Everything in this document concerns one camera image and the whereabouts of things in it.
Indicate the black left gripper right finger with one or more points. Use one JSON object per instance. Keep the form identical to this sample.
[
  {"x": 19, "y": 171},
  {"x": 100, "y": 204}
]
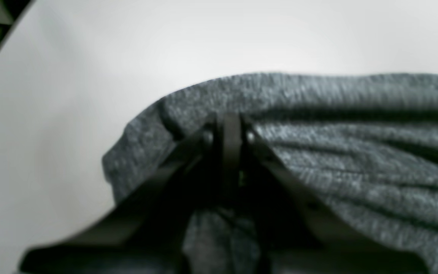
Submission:
[{"x": 297, "y": 232}]

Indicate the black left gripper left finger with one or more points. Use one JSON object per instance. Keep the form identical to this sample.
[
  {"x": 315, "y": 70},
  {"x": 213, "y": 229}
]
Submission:
[{"x": 144, "y": 234}]

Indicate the grey t-shirt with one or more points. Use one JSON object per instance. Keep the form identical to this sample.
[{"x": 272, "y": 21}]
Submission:
[{"x": 368, "y": 145}]

